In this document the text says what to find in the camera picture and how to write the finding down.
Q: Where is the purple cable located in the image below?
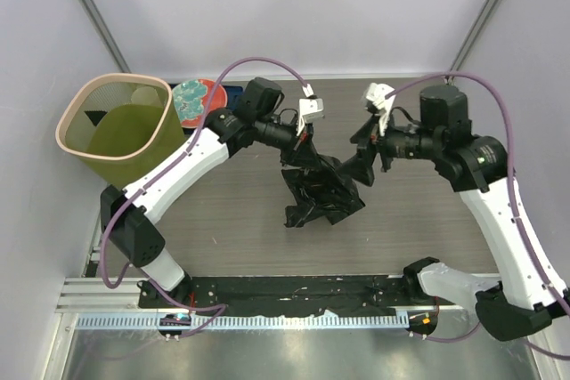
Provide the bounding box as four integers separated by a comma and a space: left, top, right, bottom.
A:
385, 71, 570, 361
98, 57, 315, 361

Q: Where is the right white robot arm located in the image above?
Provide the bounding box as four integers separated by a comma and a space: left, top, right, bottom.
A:
340, 83, 569, 342

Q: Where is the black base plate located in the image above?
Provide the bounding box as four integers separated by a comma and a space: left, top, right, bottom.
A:
138, 273, 456, 318

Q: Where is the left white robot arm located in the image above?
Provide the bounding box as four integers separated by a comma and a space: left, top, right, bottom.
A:
100, 77, 324, 308

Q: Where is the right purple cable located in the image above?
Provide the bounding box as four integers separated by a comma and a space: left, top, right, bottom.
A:
385, 71, 570, 361

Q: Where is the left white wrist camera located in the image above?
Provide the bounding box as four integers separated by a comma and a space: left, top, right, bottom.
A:
297, 84, 325, 136

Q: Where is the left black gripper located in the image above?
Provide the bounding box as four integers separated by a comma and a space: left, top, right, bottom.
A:
255, 115, 322, 170

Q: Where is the blue tray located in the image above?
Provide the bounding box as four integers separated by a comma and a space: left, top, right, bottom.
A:
184, 85, 243, 135

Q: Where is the red patterned plate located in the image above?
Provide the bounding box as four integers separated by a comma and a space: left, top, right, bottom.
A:
172, 78, 215, 131

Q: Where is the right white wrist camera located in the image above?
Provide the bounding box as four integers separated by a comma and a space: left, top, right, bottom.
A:
362, 83, 395, 136

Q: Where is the olive green trash bin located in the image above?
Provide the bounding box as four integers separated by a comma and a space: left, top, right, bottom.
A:
55, 73, 186, 189

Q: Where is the black trash bag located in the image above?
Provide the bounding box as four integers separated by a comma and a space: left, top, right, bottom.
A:
281, 155, 365, 228

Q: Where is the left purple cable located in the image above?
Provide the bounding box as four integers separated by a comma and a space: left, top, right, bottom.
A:
98, 57, 315, 361

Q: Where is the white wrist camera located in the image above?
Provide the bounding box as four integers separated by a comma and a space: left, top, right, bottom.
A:
362, 83, 395, 136
297, 84, 325, 136

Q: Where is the white slotted cable duct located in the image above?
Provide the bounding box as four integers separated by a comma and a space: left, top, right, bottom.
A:
76, 311, 409, 331

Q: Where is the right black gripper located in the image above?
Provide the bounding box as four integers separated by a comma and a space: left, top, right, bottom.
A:
337, 109, 443, 185

